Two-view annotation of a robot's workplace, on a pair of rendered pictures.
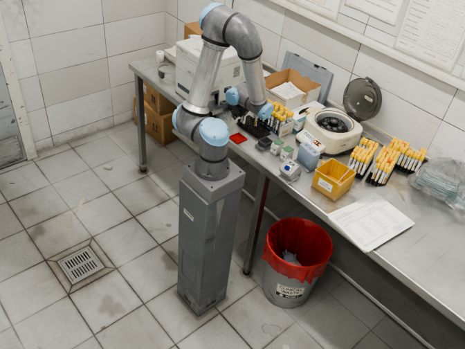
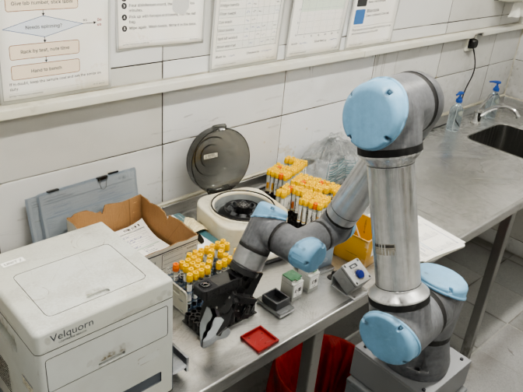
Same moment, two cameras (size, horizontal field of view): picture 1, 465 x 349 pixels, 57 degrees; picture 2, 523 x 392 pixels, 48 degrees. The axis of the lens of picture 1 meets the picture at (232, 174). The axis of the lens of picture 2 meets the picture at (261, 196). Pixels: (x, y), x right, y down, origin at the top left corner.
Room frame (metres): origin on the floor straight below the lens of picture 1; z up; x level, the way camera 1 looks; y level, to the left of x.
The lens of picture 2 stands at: (1.77, 1.11, 1.84)
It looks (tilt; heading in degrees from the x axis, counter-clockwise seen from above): 27 degrees down; 271
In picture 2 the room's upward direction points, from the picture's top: 5 degrees clockwise
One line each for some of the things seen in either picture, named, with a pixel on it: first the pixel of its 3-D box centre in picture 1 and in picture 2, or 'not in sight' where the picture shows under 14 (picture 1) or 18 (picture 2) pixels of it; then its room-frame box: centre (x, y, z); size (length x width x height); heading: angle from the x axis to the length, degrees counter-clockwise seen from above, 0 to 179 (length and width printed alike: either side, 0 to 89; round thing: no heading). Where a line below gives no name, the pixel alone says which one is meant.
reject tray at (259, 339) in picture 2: (237, 138); (259, 338); (1.75, 0.00, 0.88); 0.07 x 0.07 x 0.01; 46
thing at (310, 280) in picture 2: (286, 154); (307, 277); (1.63, -0.24, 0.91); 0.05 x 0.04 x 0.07; 136
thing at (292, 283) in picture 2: (277, 147); (292, 285); (1.68, -0.20, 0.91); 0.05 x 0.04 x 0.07; 136
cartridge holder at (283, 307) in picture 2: (265, 143); (275, 301); (1.72, -0.14, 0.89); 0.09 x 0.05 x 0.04; 136
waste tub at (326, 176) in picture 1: (333, 179); (359, 239); (1.47, -0.45, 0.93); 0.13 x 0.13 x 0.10; 50
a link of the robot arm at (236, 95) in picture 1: (241, 95); (302, 245); (1.68, 0.01, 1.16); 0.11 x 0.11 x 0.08; 50
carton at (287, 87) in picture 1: (286, 94); (131, 248); (2.12, -0.24, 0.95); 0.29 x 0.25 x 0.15; 136
